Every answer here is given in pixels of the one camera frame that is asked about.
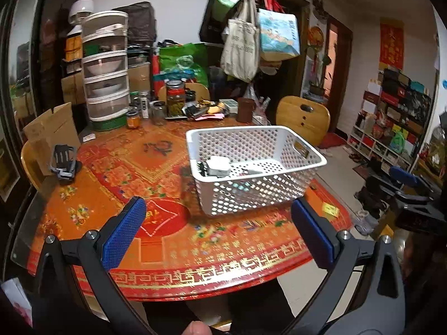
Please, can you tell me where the white stacked drawer tower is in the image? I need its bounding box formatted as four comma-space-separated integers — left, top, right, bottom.
81, 10, 130, 123

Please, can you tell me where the red floral tablecloth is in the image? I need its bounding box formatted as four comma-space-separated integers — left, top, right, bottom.
26, 119, 351, 301

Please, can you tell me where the orange jar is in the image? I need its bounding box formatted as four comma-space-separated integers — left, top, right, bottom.
126, 109, 141, 129

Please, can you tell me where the red wall scroll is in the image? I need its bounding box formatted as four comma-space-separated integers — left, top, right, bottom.
380, 23, 405, 70

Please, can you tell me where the brown mug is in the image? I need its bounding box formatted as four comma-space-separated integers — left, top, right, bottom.
236, 98, 256, 123

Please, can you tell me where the white perforated plastic basket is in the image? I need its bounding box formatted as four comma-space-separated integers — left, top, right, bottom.
186, 126, 327, 216

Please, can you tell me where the clear glass jar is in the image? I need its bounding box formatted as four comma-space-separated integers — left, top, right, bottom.
151, 100, 166, 126

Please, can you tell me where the wooden chair at left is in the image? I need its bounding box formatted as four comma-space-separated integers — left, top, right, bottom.
20, 141, 46, 192

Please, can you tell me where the white square charger plug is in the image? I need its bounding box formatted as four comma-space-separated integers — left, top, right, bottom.
206, 156, 231, 178

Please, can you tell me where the yellow paper tag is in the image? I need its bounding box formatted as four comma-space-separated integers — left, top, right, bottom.
322, 202, 339, 218

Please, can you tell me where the beige canvas tote bag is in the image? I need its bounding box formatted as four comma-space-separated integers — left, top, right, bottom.
220, 0, 260, 83

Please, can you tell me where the blue printed tote bag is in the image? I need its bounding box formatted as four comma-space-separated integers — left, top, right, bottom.
258, 9, 300, 61

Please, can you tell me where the green shopping bag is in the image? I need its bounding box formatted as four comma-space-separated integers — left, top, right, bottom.
158, 43, 208, 87

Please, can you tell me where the cardboard box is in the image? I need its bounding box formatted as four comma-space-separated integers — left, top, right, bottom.
24, 103, 81, 176

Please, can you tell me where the white storage shelf unit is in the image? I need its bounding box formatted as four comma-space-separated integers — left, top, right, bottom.
347, 67, 432, 173

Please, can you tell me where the red-lid pickle jar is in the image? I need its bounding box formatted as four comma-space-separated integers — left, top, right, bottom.
166, 80, 186, 117

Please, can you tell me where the teal charger block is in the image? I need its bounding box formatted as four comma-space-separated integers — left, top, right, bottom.
232, 181, 250, 192

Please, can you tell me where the wooden chair with holes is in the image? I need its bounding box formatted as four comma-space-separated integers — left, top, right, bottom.
275, 95, 330, 147

